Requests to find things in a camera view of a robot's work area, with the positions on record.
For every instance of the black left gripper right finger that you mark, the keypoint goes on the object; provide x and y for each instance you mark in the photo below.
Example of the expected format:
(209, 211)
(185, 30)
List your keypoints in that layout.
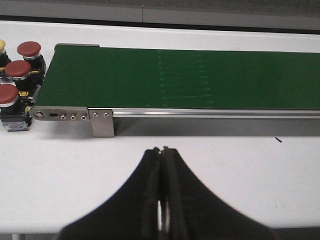
(196, 213)

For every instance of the aluminium conveyor frame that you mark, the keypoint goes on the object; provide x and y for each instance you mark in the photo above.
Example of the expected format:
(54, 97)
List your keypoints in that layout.
(106, 122)

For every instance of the green conveyor belt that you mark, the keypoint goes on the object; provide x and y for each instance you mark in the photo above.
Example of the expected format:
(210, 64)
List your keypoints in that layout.
(104, 77)

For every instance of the red mushroom push button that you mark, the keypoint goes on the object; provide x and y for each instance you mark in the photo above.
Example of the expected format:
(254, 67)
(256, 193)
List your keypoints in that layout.
(19, 71)
(31, 52)
(14, 109)

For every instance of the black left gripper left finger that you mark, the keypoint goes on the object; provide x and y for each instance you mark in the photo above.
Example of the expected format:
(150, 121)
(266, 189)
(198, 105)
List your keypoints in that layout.
(130, 214)

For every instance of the grey stone counter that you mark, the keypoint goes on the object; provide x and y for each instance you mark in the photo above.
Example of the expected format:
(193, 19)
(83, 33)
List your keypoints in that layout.
(280, 14)

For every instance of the yellow mushroom push button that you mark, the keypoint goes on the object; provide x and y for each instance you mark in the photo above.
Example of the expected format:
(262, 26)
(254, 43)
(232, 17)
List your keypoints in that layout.
(4, 58)

